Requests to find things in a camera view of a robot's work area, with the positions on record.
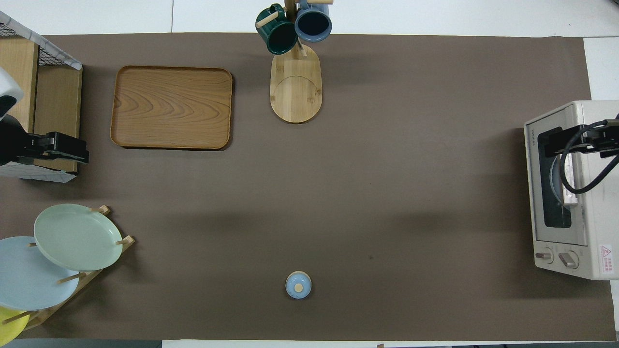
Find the blue mug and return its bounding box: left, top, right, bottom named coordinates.
left=295, top=0, right=333, bottom=43

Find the wire basket with wooden shelves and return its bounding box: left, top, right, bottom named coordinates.
left=0, top=12, right=84, bottom=183

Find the wooden plate rack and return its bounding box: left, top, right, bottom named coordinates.
left=0, top=205, right=135, bottom=332

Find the cream toaster oven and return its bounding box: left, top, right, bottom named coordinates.
left=524, top=100, right=619, bottom=281

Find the brown wooden tray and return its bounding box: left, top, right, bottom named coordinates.
left=110, top=66, right=234, bottom=150

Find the light blue round plate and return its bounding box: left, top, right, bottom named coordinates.
left=549, top=157, right=564, bottom=206
left=0, top=236, right=80, bottom=311

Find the wooden mug tree stand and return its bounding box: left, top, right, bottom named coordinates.
left=256, top=0, right=334, bottom=124

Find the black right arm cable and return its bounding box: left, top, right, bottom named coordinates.
left=559, top=121, right=619, bottom=195

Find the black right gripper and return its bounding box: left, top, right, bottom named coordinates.
left=544, top=120, right=619, bottom=158

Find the yellow plate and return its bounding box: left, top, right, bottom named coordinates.
left=0, top=306, right=29, bottom=342

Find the dark green mug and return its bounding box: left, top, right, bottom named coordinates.
left=255, top=4, right=298, bottom=55

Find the pale green plate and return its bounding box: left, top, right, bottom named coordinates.
left=34, top=203, right=123, bottom=272

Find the brown table mat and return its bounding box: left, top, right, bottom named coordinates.
left=0, top=33, right=591, bottom=341

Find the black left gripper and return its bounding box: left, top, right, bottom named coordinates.
left=0, top=115, right=90, bottom=166

